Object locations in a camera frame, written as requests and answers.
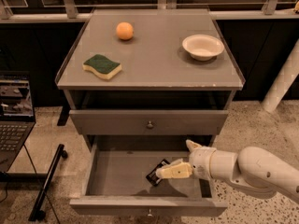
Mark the orange fruit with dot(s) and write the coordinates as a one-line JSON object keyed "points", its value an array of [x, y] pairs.
{"points": [[125, 31]]}

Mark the white diagonal post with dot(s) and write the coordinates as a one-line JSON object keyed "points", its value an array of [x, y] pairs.
{"points": [[286, 76]]}

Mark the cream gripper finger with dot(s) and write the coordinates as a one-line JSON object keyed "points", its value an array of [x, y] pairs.
{"points": [[192, 146], [176, 169]]}

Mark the round upper drawer knob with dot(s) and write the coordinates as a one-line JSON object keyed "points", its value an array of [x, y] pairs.
{"points": [[150, 125]]}

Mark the closed grey upper drawer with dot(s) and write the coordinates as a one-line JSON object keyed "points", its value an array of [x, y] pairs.
{"points": [[134, 122]]}

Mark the metal railing frame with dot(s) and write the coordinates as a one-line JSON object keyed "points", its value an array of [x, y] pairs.
{"points": [[79, 10]]}

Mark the black stand leg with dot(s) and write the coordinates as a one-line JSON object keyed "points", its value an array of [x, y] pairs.
{"points": [[44, 181]]}

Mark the green yellow sponge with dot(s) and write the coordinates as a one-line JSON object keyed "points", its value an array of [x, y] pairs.
{"points": [[102, 67]]}

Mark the black rxbar chocolate bar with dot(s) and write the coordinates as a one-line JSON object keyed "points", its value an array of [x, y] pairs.
{"points": [[152, 177]]}

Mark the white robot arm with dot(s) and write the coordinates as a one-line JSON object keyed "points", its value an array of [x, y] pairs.
{"points": [[253, 171]]}

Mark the black laptop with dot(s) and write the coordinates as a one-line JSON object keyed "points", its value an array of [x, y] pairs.
{"points": [[17, 115]]}

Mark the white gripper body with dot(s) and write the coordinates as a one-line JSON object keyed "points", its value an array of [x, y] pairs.
{"points": [[202, 163]]}

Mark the open grey middle drawer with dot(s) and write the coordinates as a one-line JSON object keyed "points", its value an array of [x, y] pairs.
{"points": [[116, 185]]}

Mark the grey drawer cabinet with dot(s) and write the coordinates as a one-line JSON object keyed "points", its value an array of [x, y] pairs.
{"points": [[157, 73]]}

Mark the white bowl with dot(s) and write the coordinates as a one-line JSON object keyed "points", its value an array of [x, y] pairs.
{"points": [[203, 47]]}

